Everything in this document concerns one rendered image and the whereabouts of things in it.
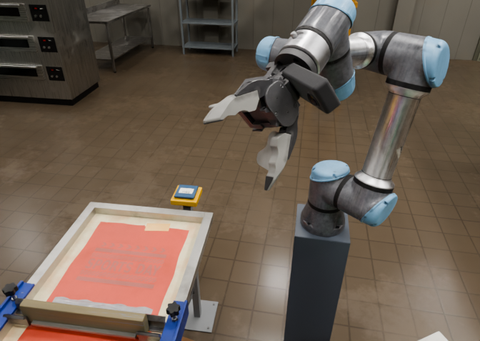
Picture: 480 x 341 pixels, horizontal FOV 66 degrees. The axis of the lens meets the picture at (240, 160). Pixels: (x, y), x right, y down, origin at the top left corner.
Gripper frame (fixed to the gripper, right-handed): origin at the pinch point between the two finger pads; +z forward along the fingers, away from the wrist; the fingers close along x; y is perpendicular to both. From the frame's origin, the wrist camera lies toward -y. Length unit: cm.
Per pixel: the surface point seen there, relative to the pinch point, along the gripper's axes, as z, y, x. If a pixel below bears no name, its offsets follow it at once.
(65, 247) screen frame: 31, 116, -31
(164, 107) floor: -164, 435, -130
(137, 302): 30, 79, -50
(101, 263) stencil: 28, 103, -41
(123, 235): 14, 111, -46
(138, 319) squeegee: 33, 62, -43
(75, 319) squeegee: 43, 77, -34
